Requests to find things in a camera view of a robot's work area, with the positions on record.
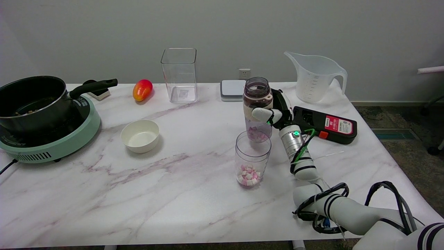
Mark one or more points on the white pipe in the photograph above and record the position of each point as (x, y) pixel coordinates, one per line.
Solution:
(430, 69)

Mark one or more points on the clear purple-tinted plastic bottle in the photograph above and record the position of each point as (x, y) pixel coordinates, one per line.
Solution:
(257, 92)

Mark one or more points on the clear plastic cup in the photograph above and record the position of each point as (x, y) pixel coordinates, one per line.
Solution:
(252, 156)

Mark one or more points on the white wall socket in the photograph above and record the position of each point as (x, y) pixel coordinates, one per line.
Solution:
(244, 73)

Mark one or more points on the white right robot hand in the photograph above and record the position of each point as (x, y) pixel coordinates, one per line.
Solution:
(282, 107)

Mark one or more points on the grey floor vent grille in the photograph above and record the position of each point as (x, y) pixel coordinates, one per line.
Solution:
(393, 133)

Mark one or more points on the red yellow toy mango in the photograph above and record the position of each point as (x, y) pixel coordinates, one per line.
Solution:
(142, 89)

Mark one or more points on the white grey kitchen scale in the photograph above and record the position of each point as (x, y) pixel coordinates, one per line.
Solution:
(231, 89)

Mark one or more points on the pink white marshmallow pile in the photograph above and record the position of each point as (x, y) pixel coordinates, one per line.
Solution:
(248, 175)

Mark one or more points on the white table leg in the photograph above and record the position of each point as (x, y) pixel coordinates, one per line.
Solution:
(110, 247)
(298, 245)

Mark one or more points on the clear square plastic container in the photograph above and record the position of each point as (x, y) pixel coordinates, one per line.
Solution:
(180, 80)

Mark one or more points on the white round bowl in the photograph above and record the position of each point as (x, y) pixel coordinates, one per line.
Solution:
(140, 136)

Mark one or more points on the green induction cooker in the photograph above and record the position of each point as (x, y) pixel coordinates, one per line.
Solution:
(69, 142)

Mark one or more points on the translucent plastic measuring jug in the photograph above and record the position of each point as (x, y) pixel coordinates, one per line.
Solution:
(314, 80)

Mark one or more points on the black device with red label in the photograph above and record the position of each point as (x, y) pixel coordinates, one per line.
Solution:
(334, 125)

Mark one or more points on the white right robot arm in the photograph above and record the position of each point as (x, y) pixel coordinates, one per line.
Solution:
(353, 211)

